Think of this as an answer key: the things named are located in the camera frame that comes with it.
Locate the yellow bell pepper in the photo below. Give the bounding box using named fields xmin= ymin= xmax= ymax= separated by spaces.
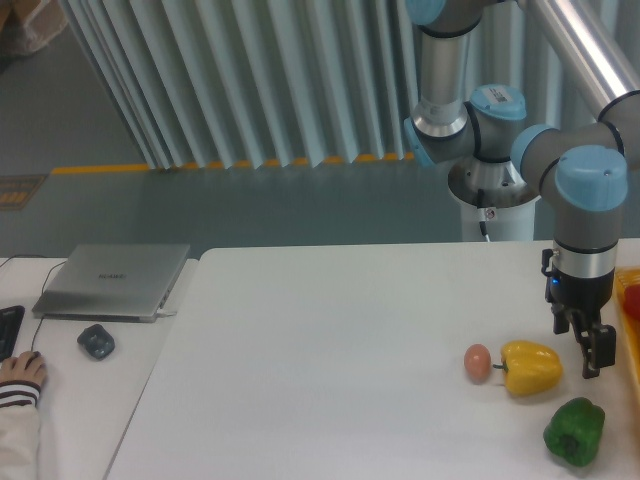
xmin=494 ymin=340 xmax=564 ymax=397

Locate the cardboard box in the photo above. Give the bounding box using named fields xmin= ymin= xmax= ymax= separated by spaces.
xmin=1 ymin=0 xmax=68 ymax=58

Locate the white folding partition screen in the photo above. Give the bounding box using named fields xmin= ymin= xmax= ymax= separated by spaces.
xmin=58 ymin=0 xmax=601 ymax=174

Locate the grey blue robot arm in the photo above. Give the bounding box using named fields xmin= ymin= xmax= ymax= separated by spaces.
xmin=405 ymin=1 xmax=639 ymax=379

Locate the black keyboard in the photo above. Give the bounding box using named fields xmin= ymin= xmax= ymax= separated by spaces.
xmin=0 ymin=305 xmax=25 ymax=362

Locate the person's hand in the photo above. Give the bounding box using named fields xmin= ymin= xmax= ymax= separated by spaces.
xmin=1 ymin=353 xmax=47 ymax=389

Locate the green bell pepper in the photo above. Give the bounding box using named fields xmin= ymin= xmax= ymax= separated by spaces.
xmin=543 ymin=397 xmax=606 ymax=467

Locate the white striped sleeve forearm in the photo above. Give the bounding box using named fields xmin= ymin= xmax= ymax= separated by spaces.
xmin=1 ymin=381 xmax=40 ymax=479

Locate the yellow basket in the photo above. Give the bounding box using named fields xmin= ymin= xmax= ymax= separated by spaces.
xmin=614 ymin=266 xmax=639 ymax=355

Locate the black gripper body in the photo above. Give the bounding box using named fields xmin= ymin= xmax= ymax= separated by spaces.
xmin=541 ymin=247 xmax=614 ymax=314

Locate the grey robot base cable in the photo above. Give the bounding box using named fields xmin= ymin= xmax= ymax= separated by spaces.
xmin=476 ymin=188 xmax=492 ymax=243

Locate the dark grey small case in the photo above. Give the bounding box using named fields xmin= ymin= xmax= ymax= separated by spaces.
xmin=77 ymin=324 xmax=115 ymax=361

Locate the black mouse cable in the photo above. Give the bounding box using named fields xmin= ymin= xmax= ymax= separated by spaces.
xmin=0 ymin=254 xmax=74 ymax=356

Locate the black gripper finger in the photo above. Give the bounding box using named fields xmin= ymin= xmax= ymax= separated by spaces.
xmin=551 ymin=304 xmax=571 ymax=334
xmin=572 ymin=312 xmax=617 ymax=379

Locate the red pepper in basket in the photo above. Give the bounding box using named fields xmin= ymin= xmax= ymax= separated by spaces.
xmin=622 ymin=284 xmax=640 ymax=321

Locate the black computer mouse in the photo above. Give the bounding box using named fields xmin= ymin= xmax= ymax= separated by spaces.
xmin=18 ymin=351 xmax=41 ymax=370

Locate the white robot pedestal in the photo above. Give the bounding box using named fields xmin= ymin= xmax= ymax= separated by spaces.
xmin=448 ymin=157 xmax=538 ymax=242

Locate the brown egg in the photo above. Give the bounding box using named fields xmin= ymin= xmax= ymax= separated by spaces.
xmin=463 ymin=343 xmax=492 ymax=384

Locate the silver closed laptop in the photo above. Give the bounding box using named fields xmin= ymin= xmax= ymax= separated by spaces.
xmin=32 ymin=244 xmax=190 ymax=322

